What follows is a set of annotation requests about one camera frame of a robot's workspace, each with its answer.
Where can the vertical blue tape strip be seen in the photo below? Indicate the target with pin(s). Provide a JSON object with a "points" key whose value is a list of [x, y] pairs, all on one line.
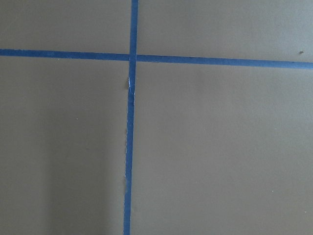
{"points": [[130, 119]]}

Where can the horizontal blue tape strip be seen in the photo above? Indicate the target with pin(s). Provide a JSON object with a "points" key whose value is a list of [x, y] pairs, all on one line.
{"points": [[156, 58]]}

